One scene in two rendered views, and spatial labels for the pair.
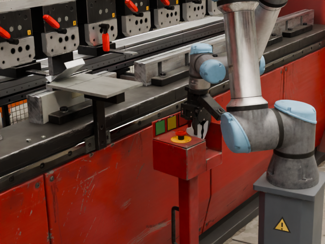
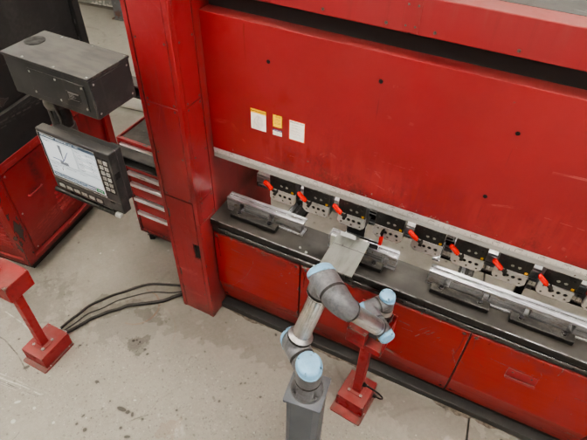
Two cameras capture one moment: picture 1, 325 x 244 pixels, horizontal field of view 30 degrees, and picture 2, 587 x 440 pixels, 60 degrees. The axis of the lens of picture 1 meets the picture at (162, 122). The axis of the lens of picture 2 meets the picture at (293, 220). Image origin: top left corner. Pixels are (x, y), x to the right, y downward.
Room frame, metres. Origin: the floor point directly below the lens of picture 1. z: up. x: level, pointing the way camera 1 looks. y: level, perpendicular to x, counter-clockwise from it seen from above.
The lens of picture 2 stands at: (1.33, -1.47, 2.94)
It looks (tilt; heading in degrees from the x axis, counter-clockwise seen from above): 44 degrees down; 79
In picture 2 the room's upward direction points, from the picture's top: 2 degrees clockwise
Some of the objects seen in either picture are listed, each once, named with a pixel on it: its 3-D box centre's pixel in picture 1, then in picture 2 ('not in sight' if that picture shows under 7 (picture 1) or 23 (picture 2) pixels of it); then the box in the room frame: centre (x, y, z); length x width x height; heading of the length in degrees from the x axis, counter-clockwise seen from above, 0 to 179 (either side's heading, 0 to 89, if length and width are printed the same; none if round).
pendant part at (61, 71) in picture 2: not in sight; (88, 135); (0.73, 0.70, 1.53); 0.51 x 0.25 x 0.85; 142
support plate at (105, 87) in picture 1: (94, 84); (344, 254); (1.94, 0.22, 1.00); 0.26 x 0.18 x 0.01; 53
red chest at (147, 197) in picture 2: not in sight; (178, 185); (1.03, 1.51, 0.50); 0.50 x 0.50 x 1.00; 53
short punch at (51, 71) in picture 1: (61, 64); (355, 229); (2.03, 0.34, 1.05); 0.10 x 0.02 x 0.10; 143
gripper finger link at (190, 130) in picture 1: (193, 132); not in sight; (2.05, -0.11, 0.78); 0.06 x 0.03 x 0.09; 47
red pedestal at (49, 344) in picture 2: not in sight; (27, 314); (0.12, 0.54, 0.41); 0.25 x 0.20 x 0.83; 53
